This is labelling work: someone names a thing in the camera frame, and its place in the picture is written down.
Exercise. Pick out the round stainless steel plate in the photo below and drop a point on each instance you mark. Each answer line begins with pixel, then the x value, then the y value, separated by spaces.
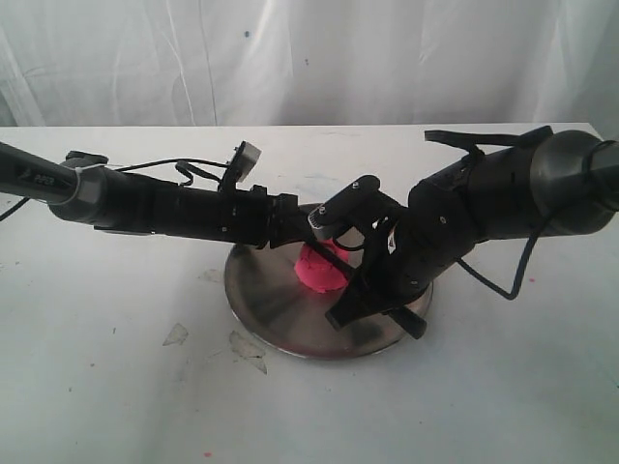
pixel 272 303

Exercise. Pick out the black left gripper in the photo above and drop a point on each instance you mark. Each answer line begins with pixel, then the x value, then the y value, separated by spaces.
pixel 256 218

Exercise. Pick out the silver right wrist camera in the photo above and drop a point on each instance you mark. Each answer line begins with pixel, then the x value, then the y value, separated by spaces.
pixel 360 205

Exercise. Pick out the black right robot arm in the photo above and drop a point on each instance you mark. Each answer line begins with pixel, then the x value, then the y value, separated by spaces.
pixel 537 184

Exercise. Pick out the pink dough piece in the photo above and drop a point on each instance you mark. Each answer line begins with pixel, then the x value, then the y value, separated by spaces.
pixel 317 273

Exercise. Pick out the black knife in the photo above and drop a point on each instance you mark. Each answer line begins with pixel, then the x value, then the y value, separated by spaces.
pixel 333 258

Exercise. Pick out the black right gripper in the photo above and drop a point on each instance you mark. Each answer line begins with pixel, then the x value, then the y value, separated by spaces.
pixel 405 248

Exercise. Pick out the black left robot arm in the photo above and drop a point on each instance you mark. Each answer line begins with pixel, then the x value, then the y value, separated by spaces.
pixel 84 189

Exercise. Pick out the white backdrop curtain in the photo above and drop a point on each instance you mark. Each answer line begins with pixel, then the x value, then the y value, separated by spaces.
pixel 226 63

